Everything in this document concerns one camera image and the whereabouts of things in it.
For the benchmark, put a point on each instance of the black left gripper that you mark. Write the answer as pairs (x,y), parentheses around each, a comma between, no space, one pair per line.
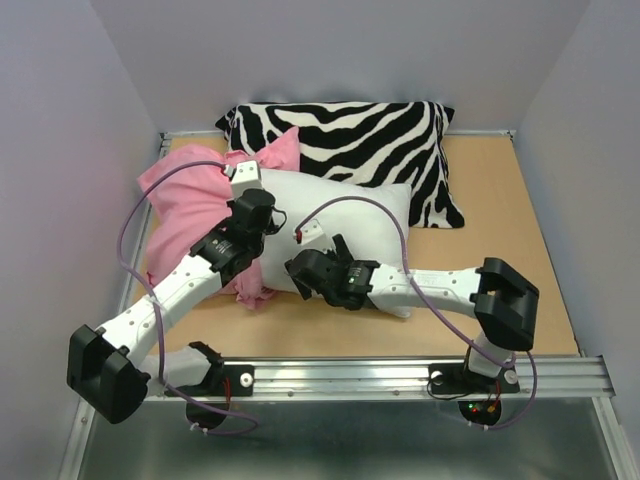
(272,227)

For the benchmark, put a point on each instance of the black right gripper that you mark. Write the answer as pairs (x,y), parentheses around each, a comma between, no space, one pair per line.
(344,251)

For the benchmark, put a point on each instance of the white pillow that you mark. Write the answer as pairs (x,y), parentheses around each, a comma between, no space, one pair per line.
(372,226)

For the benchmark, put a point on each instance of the pink floral satin pillowcase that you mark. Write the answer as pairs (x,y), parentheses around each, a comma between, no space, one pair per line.
(191,202)

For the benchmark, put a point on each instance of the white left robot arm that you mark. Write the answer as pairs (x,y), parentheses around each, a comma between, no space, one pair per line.
(104,364)

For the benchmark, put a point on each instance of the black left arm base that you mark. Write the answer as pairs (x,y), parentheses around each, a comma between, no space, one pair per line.
(221,380)

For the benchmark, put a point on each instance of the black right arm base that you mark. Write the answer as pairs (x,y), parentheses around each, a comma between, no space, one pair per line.
(479,398)

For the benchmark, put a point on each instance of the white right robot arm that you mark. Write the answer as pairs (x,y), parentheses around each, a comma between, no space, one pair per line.
(492,308)

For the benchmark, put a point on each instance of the zebra print pillow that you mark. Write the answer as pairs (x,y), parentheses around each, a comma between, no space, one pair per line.
(369,144)

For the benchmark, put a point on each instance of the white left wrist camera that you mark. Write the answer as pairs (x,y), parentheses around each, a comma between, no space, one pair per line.
(244,176)

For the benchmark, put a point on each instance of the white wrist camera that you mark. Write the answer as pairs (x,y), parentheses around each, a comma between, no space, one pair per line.
(309,235)
(244,176)

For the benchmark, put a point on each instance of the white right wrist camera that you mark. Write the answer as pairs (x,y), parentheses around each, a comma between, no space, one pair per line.
(309,235)

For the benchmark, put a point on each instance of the aluminium table frame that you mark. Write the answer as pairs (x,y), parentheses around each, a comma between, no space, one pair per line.
(130,247)

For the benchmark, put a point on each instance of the aluminium mounting rail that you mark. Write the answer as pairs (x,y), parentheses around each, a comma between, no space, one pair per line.
(386,379)

